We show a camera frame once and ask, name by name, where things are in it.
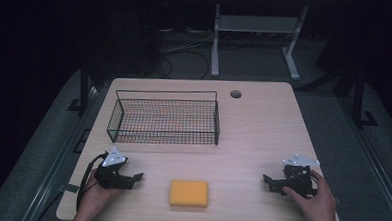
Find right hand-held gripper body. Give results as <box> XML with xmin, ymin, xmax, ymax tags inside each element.
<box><xmin>279</xmin><ymin>152</ymin><xmax>321</xmax><ymax>199</ymax></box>

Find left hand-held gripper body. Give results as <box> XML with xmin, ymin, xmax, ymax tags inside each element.
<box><xmin>92</xmin><ymin>145</ymin><xmax>138</xmax><ymax>191</ymax></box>

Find person's left hand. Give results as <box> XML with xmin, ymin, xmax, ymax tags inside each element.
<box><xmin>71</xmin><ymin>167</ymin><xmax>126</xmax><ymax>221</ymax></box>

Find person's right hand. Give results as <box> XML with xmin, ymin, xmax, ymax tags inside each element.
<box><xmin>280</xmin><ymin>167</ymin><xmax>340</xmax><ymax>221</ymax></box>

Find grey tape strip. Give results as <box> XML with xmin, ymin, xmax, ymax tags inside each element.
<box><xmin>61</xmin><ymin>183</ymin><xmax>81</xmax><ymax>195</ymax></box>

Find yellow sponge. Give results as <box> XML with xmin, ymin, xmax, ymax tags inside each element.
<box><xmin>168</xmin><ymin>178</ymin><xmax>211</xmax><ymax>209</ymax></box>

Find black metal stand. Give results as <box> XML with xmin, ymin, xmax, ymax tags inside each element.
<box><xmin>66</xmin><ymin>59</ymin><xmax>102</xmax><ymax>116</ymax></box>
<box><xmin>347</xmin><ymin>67</ymin><xmax>381</xmax><ymax>130</ymax></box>

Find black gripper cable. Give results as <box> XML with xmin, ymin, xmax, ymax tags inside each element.
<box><xmin>75</xmin><ymin>151</ymin><xmax>107</xmax><ymax>215</ymax></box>

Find aluminium floor rail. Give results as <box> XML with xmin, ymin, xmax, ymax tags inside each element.
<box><xmin>20</xmin><ymin>81</ymin><xmax>101</xmax><ymax>221</ymax></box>
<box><xmin>332</xmin><ymin>95</ymin><xmax>392</xmax><ymax>221</ymax></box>

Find black wire basket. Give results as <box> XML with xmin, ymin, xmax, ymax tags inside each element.
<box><xmin>106</xmin><ymin>86</ymin><xmax>223</xmax><ymax>149</ymax></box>

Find black floor cables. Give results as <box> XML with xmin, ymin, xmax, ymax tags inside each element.
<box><xmin>153</xmin><ymin>28</ymin><xmax>215</xmax><ymax>81</ymax></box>

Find grey metal table frame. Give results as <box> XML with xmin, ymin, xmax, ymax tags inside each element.
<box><xmin>209</xmin><ymin>0</ymin><xmax>311</xmax><ymax>81</ymax></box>

